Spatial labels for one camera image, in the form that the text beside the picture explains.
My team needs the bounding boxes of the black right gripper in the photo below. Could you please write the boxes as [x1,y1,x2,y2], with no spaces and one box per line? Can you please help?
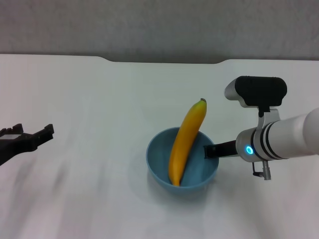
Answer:
[203,140,237,159]

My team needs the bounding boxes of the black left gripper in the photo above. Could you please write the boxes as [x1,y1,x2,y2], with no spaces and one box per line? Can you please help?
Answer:
[0,123,54,166]

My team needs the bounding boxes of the light blue bowl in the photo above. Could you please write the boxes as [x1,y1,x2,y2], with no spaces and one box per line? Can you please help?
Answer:
[146,126,219,196]

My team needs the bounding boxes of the yellow banana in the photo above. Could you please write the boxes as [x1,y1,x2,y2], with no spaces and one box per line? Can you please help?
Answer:
[168,98,207,187]

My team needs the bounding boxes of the black right arm cable plug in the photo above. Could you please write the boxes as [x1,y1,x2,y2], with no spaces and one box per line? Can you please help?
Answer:
[251,160,272,181]

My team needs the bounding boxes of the silver right camera mount bracket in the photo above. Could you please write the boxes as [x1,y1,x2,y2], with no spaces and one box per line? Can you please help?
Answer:
[258,106,280,130]

